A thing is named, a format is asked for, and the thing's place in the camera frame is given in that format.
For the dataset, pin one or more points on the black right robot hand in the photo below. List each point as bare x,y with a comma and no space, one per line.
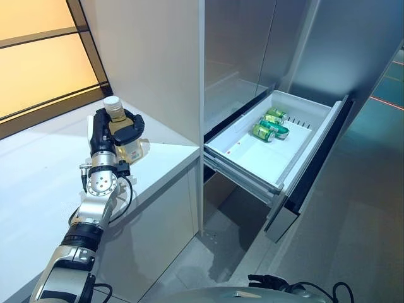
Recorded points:
268,281

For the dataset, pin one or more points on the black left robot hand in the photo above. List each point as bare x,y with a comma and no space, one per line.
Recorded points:
99,132

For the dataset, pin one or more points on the clear tea bottle white cap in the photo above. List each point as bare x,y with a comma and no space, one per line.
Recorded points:
129,153

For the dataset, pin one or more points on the white fridge drawer steel front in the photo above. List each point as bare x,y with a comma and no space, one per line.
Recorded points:
268,151

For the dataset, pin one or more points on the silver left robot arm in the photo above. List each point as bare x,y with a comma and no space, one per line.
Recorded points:
98,184

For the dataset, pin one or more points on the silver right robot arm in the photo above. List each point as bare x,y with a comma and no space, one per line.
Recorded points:
307,295

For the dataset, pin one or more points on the stainless steel fridge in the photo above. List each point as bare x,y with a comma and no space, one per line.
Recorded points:
233,47

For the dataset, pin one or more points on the white counter cabinet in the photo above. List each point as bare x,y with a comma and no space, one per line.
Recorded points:
158,221

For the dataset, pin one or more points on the green drink can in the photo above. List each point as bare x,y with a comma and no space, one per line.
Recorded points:
278,127
262,132
274,113

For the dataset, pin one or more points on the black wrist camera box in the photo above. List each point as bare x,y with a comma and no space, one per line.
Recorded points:
123,168

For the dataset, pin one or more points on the black window frame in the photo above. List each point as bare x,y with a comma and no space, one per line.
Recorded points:
90,47

